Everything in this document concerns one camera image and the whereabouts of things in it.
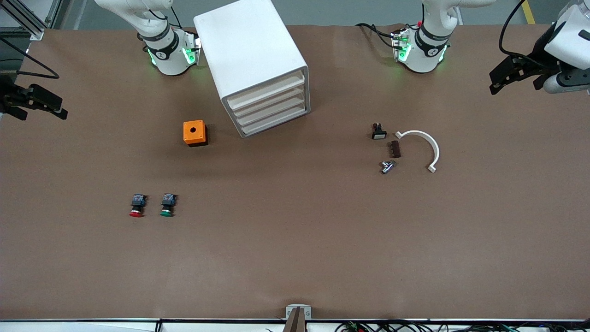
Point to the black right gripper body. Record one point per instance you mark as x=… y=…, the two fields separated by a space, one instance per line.
x=10 y=97

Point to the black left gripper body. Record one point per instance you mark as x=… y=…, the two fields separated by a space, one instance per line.
x=538 y=61

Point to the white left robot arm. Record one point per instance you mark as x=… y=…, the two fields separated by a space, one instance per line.
x=426 y=50

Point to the red push button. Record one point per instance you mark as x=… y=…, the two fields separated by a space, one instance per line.
x=137 y=205

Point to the white drawer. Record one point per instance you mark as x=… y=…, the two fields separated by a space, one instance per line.
x=269 y=100
x=265 y=91
x=273 y=109
x=275 y=118

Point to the small silver metal connector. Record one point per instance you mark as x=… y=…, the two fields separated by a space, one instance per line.
x=387 y=167

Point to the white drawer cabinet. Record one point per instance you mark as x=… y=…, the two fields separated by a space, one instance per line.
x=249 y=41

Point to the black white-capped switch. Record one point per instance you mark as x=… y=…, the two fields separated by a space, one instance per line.
x=379 y=133

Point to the green push button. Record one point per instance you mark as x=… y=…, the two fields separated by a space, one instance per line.
x=168 y=204

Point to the white curved bracket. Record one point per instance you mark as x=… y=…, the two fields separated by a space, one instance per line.
x=434 y=148

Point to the orange button box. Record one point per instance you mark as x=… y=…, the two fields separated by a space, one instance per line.
x=191 y=133

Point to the white table edge rail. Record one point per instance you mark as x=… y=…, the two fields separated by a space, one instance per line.
x=92 y=326

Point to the brown terminal block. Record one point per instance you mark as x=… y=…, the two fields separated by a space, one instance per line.
x=395 y=149

